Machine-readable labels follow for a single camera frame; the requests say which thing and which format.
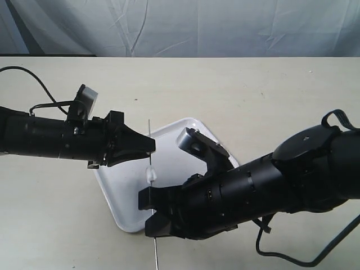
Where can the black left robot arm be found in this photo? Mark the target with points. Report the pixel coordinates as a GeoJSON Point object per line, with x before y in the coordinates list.
{"type": "Point", "coordinates": [23, 134]}

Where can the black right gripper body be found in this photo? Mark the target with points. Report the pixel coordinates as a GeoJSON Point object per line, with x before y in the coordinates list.
{"type": "Point", "coordinates": [205, 207]}

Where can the white plastic tray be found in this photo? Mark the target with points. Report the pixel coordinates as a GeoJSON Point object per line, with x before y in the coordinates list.
{"type": "Point", "coordinates": [121, 183]}

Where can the thin metal skewer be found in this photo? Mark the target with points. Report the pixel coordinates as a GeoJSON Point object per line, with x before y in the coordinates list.
{"type": "Point", "coordinates": [155, 240]}

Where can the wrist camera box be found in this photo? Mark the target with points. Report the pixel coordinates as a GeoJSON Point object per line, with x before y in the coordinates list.
{"type": "Point", "coordinates": [82, 105]}
{"type": "Point", "coordinates": [193, 142]}

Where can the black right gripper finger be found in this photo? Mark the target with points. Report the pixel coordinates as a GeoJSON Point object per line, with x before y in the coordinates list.
{"type": "Point", "coordinates": [161, 198]}
{"type": "Point", "coordinates": [161, 225]}

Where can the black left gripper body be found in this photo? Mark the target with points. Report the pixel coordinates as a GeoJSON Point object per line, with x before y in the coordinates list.
{"type": "Point", "coordinates": [96, 141]}

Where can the grey fabric backdrop curtain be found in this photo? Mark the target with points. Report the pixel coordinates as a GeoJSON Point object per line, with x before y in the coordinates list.
{"type": "Point", "coordinates": [180, 28]}

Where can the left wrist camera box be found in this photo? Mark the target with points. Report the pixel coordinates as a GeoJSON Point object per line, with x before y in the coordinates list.
{"type": "Point", "coordinates": [82, 105]}

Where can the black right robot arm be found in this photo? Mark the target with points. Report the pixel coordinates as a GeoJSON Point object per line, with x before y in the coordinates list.
{"type": "Point", "coordinates": [314, 171]}

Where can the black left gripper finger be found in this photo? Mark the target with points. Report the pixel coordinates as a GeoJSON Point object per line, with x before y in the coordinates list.
{"type": "Point", "coordinates": [128, 141]}
{"type": "Point", "coordinates": [126, 155]}

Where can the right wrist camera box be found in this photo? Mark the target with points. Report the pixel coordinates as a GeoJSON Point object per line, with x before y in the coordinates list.
{"type": "Point", "coordinates": [193, 142]}

